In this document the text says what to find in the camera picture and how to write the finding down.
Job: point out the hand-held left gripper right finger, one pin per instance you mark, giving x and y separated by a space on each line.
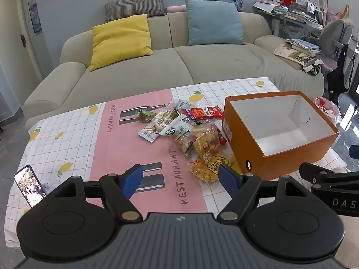
228 180

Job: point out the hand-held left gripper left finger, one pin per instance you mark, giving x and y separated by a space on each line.
133 180

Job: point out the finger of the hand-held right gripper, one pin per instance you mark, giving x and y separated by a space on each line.
314 171

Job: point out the yellow chips bag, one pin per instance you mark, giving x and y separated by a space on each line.
209 168

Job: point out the orange tomato print packet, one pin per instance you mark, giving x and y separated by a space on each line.
209 141

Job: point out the orange cardboard box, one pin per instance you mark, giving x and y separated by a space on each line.
252 143

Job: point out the grey spicy strip packet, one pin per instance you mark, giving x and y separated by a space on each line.
148 133

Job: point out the white green snack packet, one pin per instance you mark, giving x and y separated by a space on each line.
176 130

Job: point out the round rice cracker packet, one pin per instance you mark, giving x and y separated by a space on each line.
164 118

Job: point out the red spicy snack packet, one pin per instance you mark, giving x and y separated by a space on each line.
203 113

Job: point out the white ball candy packet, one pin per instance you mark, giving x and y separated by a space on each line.
181 103

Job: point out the pink checked lemon tablecloth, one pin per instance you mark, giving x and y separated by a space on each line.
84 134

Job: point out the black garment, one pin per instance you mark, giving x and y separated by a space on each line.
340 75

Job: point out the smartphone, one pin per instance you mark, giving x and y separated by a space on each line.
29 186

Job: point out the printed tote bag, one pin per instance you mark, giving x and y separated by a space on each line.
297 57

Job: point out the beige sofa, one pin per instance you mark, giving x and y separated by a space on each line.
213 61

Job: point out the stack of books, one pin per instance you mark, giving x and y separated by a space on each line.
304 47

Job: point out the grey office chair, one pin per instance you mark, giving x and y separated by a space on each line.
335 39

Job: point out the yellow pillow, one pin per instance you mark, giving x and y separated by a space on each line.
120 40

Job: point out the grey desk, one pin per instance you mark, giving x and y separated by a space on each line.
291 23

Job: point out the light blue pillow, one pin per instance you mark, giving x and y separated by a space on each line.
214 22

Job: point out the grey checked pillow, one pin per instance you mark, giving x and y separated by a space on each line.
134 7

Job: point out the white door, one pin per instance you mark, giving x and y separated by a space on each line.
16 47

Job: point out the pink cushion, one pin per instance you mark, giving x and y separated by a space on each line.
176 9

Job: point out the wall poster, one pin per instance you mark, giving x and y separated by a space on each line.
35 8

